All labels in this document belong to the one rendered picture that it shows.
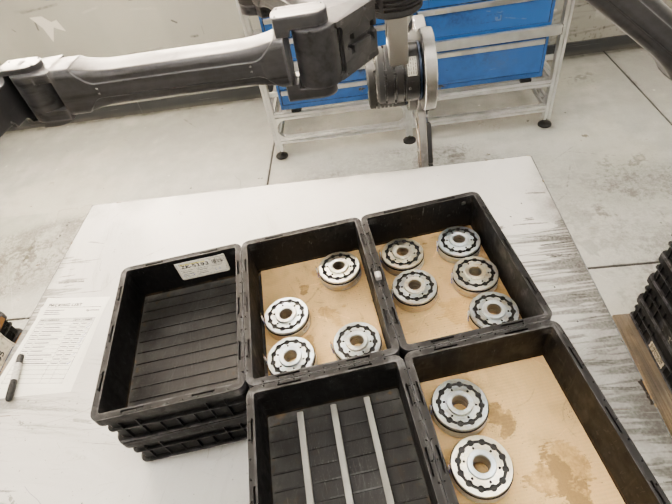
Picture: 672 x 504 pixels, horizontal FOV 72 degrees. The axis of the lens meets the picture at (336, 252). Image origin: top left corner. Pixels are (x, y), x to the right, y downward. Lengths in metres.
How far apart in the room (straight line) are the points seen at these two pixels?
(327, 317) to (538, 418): 0.48
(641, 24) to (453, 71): 2.20
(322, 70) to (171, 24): 3.21
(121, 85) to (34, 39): 3.57
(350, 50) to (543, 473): 0.74
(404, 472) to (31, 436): 0.91
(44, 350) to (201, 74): 1.07
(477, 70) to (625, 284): 1.40
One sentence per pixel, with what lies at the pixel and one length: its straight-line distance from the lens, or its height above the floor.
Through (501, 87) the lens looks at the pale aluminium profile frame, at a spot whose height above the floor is 0.30.
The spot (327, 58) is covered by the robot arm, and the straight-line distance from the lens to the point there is 0.63.
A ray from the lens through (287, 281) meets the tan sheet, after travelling 1.18.
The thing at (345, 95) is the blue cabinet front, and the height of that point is 0.36.
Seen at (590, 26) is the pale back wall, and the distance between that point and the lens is 4.05.
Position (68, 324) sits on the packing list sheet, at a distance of 1.57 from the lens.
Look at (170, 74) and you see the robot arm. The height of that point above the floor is 1.46.
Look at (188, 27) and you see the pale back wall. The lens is 3.79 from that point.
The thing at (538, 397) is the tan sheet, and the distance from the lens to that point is 1.00.
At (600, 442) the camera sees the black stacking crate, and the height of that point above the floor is 0.86.
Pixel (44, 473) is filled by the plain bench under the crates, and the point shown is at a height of 0.70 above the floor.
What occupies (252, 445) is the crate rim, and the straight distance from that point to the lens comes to 0.87.
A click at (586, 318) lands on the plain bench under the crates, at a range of 1.29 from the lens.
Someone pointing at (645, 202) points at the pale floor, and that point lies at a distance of 2.78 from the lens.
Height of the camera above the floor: 1.70
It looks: 46 degrees down
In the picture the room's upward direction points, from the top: 12 degrees counter-clockwise
